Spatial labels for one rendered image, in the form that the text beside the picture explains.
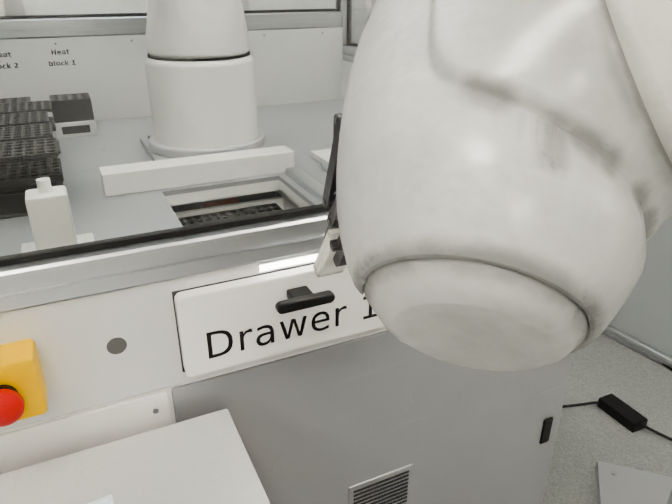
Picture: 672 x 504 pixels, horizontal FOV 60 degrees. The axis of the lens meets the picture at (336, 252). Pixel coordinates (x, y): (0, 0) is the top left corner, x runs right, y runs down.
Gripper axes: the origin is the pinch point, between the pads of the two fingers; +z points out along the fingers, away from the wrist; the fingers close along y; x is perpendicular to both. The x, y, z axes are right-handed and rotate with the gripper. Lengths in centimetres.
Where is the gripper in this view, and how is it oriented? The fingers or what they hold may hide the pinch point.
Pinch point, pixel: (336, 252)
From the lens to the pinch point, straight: 58.2
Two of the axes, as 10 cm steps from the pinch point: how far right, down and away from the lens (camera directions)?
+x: -9.0, 1.8, -3.9
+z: -2.4, 5.2, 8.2
